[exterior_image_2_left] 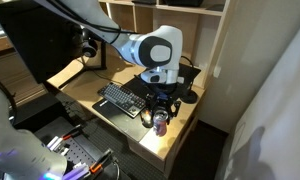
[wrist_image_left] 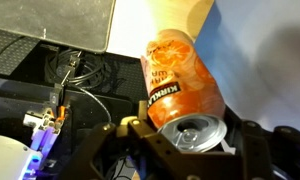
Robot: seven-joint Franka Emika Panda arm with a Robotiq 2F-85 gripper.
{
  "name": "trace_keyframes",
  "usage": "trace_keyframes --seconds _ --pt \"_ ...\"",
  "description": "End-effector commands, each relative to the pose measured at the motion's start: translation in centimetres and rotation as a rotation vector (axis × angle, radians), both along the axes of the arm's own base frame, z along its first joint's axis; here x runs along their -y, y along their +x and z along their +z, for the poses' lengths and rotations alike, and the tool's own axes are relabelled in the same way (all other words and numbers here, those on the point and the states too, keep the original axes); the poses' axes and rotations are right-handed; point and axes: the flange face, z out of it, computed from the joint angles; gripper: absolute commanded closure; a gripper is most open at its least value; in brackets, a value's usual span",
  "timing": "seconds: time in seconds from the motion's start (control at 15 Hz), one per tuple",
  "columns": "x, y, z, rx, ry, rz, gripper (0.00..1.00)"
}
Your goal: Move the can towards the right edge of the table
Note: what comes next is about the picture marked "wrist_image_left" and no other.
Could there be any coiled black cable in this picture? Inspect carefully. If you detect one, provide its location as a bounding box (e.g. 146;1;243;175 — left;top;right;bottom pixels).
44;48;108;88

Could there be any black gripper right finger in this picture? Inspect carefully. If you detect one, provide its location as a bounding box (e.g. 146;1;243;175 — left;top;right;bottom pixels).
223;106;300;180

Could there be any orange red soda can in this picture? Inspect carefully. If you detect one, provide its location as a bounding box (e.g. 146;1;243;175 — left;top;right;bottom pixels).
139;28;228;154

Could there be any thin grey wire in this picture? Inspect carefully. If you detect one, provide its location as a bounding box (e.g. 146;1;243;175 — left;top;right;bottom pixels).
61;68;113;124

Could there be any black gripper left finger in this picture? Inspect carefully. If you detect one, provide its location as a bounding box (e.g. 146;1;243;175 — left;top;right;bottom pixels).
58;99;188;180

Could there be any black desk mat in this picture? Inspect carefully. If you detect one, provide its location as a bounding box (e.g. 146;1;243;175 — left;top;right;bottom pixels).
0;0;117;54

